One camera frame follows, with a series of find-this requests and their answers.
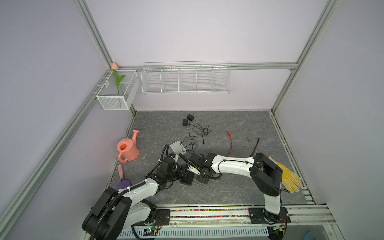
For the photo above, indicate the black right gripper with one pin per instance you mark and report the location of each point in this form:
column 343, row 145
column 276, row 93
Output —
column 202, row 180

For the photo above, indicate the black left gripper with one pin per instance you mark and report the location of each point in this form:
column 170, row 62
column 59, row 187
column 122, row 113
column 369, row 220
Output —
column 180, row 169

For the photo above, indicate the black network switch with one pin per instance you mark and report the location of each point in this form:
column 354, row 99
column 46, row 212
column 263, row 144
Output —
column 188, row 179

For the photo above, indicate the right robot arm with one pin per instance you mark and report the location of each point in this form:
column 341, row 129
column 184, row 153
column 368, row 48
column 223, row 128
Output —
column 265, row 173

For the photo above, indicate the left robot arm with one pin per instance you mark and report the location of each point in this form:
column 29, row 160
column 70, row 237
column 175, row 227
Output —
column 129, row 198

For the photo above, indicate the pink watering can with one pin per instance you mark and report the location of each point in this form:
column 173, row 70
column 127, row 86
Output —
column 127, row 148

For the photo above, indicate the purple garden trowel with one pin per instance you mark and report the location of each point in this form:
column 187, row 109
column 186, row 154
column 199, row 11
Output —
column 123, row 183

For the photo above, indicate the yellow work glove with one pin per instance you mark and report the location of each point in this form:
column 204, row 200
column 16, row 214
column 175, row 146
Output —
column 291, row 181

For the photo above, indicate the artificial tulip flower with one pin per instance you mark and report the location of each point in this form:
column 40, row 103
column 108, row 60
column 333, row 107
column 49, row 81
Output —
column 118, row 78

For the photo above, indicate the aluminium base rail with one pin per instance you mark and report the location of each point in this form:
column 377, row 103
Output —
column 147, row 222

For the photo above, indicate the long white wire basket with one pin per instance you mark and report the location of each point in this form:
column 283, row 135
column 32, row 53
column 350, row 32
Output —
column 195, row 77

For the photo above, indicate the small white wire basket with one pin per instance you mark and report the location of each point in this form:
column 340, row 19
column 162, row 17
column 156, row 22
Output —
column 108, row 95

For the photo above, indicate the aluminium frame rail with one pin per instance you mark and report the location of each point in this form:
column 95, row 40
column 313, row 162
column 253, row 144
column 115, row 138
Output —
column 53, row 53

